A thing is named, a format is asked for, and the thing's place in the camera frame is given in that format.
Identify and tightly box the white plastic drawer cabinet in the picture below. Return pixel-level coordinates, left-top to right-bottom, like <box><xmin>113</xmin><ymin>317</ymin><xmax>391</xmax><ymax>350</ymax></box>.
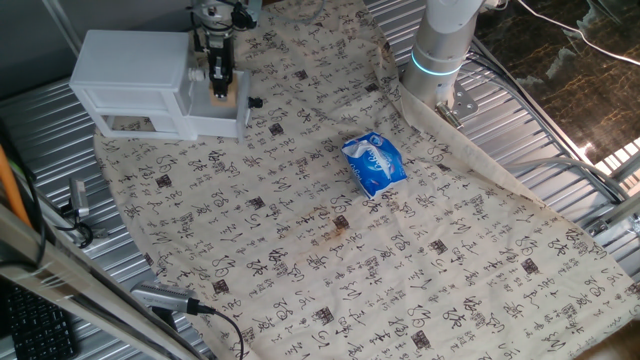
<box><xmin>68</xmin><ymin>28</ymin><xmax>199</xmax><ymax>142</ymax></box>

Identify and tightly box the light wooden cube block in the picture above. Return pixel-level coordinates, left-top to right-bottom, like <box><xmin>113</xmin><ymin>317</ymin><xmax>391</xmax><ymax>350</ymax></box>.
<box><xmin>208</xmin><ymin>81</ymin><xmax>239</xmax><ymax>108</ymax></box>

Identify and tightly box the aluminium frame beam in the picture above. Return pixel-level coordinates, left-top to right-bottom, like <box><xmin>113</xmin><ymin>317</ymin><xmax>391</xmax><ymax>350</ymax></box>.
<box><xmin>0</xmin><ymin>202</ymin><xmax>204</xmax><ymax>360</ymax></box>

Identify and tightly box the beige calligraphy print cloth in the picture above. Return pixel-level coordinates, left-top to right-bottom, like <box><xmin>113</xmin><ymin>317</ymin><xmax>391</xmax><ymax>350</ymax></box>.
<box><xmin>92</xmin><ymin>0</ymin><xmax>640</xmax><ymax>360</ymax></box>

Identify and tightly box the large silver camera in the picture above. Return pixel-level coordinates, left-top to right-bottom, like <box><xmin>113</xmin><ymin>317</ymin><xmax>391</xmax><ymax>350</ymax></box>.
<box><xmin>130</xmin><ymin>280</ymin><xmax>202</xmax><ymax>317</ymax></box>

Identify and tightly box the black camera cable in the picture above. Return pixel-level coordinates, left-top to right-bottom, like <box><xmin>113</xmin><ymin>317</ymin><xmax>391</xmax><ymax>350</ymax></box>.
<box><xmin>197</xmin><ymin>303</ymin><xmax>247</xmax><ymax>360</ymax></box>

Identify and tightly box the orange pole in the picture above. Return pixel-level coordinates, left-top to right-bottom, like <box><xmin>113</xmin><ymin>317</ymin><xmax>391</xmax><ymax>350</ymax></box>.
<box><xmin>0</xmin><ymin>144</ymin><xmax>33</xmax><ymax>229</ymax></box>

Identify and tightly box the blue tissue pack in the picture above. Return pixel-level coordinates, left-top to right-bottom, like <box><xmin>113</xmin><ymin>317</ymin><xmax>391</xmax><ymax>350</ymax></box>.
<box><xmin>341</xmin><ymin>131</ymin><xmax>409</xmax><ymax>201</ymax></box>

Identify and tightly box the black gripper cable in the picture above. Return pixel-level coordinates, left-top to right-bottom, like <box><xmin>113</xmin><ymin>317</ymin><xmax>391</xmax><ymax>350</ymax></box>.
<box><xmin>189</xmin><ymin>10</ymin><xmax>207</xmax><ymax>54</ymax></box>

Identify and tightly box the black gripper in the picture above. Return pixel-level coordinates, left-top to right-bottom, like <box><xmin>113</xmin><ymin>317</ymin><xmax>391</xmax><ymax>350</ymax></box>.
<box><xmin>204</xmin><ymin>27</ymin><xmax>236</xmax><ymax>100</ymax></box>

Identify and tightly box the grey metal frame post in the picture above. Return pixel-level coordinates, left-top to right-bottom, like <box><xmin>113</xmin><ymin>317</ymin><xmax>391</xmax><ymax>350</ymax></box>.
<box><xmin>42</xmin><ymin>0</ymin><xmax>84</xmax><ymax>59</ymax></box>

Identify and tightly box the thin white cable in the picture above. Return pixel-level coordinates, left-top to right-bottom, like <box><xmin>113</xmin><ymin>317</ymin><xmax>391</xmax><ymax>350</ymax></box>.
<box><xmin>517</xmin><ymin>0</ymin><xmax>640</xmax><ymax>67</ymax></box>

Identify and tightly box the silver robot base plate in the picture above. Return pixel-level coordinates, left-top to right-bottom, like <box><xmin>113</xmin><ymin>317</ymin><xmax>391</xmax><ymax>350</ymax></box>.
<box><xmin>433</xmin><ymin>82</ymin><xmax>480</xmax><ymax>130</ymax></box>

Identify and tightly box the black keyboard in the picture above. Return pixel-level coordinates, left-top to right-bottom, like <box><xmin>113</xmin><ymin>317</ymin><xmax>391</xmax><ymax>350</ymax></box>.
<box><xmin>3</xmin><ymin>282</ymin><xmax>79</xmax><ymax>360</ymax></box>

